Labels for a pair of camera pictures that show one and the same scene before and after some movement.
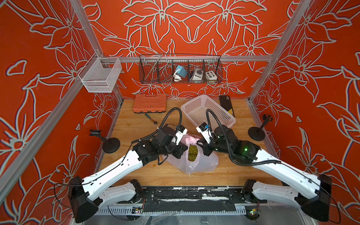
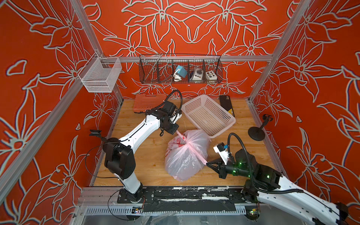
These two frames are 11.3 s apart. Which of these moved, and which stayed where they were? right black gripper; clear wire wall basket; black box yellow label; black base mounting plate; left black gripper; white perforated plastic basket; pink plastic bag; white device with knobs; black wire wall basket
Moved: left black gripper; pink plastic bag; right black gripper
Stayed: clear wire wall basket; black base mounting plate; white device with knobs; white perforated plastic basket; black box yellow label; black wire wall basket
